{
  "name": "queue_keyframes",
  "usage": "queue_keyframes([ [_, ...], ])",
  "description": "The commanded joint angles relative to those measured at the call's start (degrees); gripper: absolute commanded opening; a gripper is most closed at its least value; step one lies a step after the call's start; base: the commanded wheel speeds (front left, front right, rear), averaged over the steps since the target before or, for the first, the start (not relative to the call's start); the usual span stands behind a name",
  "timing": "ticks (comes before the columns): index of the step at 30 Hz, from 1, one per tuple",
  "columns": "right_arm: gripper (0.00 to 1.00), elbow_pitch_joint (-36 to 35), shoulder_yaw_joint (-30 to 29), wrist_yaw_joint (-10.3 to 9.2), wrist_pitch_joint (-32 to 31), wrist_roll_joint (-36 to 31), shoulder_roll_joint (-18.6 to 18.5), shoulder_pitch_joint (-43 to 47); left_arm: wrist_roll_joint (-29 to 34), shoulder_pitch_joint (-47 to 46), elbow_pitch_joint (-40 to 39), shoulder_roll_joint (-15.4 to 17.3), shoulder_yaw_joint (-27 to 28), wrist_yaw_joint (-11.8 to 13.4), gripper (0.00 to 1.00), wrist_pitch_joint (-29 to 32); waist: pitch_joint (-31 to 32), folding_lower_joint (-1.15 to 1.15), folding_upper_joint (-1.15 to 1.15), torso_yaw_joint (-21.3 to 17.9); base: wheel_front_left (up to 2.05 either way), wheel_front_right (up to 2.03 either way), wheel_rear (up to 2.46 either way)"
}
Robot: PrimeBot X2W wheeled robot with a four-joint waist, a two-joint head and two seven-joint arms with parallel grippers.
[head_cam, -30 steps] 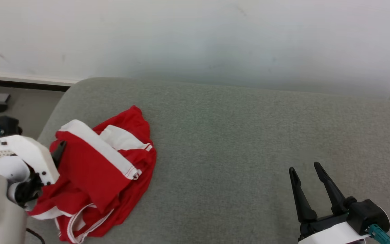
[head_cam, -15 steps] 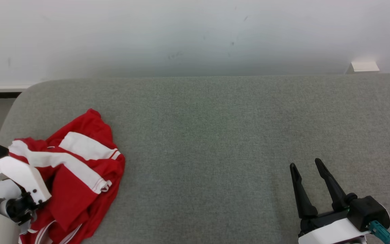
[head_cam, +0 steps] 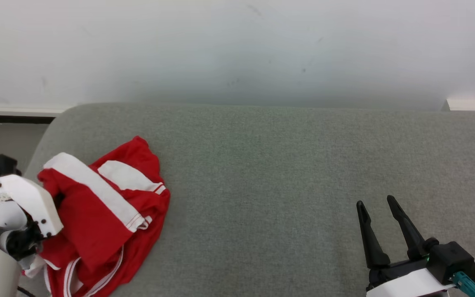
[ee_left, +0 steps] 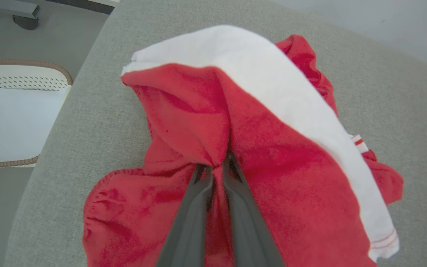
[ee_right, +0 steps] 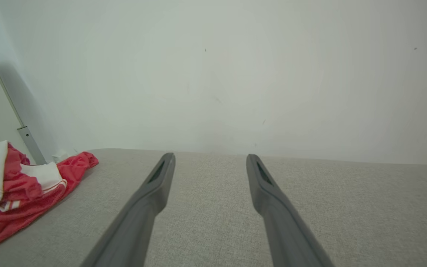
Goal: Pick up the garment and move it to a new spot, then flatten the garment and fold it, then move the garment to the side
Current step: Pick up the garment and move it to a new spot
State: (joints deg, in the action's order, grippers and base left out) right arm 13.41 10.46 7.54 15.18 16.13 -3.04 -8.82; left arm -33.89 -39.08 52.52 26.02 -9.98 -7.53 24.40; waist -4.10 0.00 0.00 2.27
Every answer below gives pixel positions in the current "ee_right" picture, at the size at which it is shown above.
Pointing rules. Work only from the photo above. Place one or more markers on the red basketball jersey with number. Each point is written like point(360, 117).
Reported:
point(32, 207)

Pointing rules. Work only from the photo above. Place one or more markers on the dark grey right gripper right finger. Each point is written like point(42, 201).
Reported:
point(284, 222)

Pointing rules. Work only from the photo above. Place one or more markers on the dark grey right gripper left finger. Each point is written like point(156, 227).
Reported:
point(139, 215)

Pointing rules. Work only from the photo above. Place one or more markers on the red shorts with white stripe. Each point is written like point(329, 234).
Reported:
point(13, 174)

